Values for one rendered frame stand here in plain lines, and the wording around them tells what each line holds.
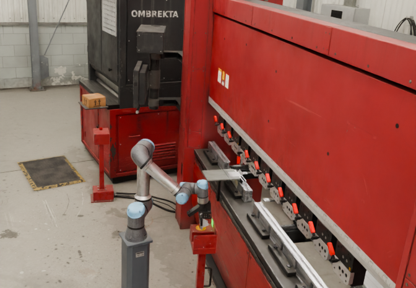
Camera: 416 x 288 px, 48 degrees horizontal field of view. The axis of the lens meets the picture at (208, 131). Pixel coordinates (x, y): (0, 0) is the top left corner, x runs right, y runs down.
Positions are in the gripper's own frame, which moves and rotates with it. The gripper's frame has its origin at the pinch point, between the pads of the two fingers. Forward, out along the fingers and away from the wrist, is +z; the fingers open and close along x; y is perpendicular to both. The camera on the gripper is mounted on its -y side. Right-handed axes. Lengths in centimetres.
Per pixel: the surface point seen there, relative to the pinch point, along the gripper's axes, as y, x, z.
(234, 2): 41, 80, -142
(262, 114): 45, 10, -76
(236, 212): 27.9, 14.3, -1.4
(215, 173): 20, 53, -15
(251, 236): 31.4, -18.0, -1.0
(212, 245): 6.9, -4.8, 11.7
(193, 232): -4.6, 4.7, 5.9
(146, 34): -24, 149, -111
